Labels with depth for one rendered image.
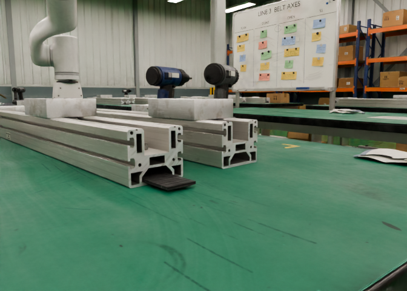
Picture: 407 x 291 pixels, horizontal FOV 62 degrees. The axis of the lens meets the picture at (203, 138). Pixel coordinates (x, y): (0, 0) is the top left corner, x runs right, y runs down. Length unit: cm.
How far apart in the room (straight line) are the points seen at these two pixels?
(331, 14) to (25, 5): 1044
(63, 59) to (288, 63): 297
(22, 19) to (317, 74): 1034
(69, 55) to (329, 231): 112
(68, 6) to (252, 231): 98
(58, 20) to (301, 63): 298
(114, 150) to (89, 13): 1270
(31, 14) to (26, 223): 1232
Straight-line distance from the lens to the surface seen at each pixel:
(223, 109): 71
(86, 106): 81
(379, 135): 196
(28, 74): 1240
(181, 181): 50
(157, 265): 29
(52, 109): 78
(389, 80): 1080
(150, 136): 57
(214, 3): 970
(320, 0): 382
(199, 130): 67
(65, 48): 132
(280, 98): 537
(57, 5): 118
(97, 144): 58
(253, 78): 429
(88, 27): 1309
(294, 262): 30
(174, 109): 70
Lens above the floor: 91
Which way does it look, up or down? 7 degrees down
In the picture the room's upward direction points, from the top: straight up
